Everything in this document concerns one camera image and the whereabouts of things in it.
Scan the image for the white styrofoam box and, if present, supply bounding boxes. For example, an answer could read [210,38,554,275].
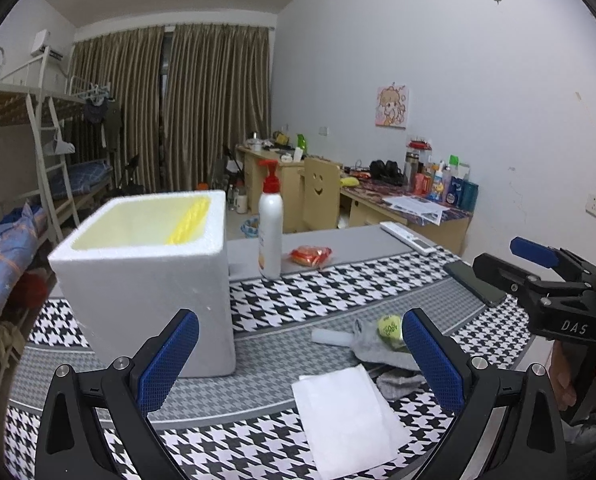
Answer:
[49,191,236,378]

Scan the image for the green packaged soft ball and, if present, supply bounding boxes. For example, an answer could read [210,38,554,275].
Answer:
[377,314,406,351]

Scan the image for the yellow foam fruit net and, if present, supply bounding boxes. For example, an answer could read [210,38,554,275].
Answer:
[167,196,210,245]

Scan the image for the white tissue sheet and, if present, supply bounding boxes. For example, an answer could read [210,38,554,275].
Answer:
[291,365,411,479]

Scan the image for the white remote control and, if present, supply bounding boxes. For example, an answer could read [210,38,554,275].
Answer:
[379,221,435,256]

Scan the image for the white air conditioner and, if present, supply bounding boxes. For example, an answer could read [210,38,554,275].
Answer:
[31,29,64,61]

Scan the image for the white thermos jug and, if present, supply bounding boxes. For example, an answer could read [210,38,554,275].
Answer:
[236,194,249,214]

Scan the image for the black phone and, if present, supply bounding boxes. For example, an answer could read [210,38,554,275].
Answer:
[443,261,506,307]

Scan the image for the red snack packet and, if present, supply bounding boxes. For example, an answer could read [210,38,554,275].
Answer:
[289,246,333,268]

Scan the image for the white metal bunk bed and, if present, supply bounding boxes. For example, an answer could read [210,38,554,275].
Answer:
[0,44,79,321]

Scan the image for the brown curtains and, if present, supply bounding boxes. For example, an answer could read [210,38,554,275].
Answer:
[71,24,271,192]

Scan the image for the white bottle red pump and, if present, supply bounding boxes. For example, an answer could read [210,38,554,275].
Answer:
[258,159,284,280]

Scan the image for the blue plaid quilt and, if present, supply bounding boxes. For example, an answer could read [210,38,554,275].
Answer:
[0,202,47,316]

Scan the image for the wooden desk with drawers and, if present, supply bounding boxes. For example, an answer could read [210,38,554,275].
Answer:
[237,145,472,255]

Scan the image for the blue floor basin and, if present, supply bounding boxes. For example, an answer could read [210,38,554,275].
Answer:
[240,216,259,238]

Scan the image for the grey sock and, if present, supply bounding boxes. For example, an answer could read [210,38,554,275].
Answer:
[351,318,426,401]

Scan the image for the houndstooth table cloth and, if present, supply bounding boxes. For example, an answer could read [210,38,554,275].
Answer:
[4,249,531,479]

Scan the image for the person's right hand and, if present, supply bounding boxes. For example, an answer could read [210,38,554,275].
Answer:
[548,341,596,422]

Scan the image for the anime wall poster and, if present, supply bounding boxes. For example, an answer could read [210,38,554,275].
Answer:
[375,84,409,129]

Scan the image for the wooden smiley chair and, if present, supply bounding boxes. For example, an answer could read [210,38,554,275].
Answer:
[303,158,341,231]

